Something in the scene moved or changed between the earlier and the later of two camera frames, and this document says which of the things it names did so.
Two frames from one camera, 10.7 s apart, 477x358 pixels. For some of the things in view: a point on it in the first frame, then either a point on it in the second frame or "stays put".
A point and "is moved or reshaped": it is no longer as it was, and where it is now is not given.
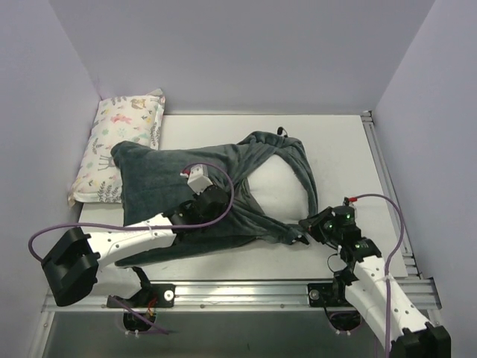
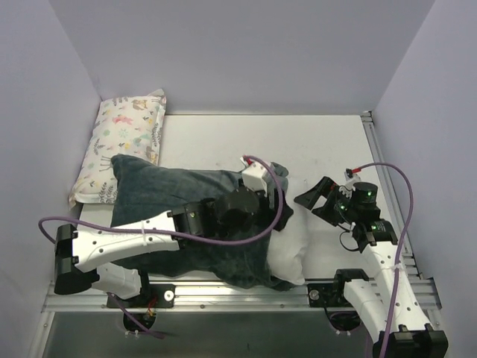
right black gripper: [311, 225] -> [332, 201]
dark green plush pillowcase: [152, 179] -> [139, 191]
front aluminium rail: [231, 296] stays put
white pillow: [279, 192] is moved or reshaped
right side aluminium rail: [391, 192] stays put
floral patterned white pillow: [136, 118] stays put
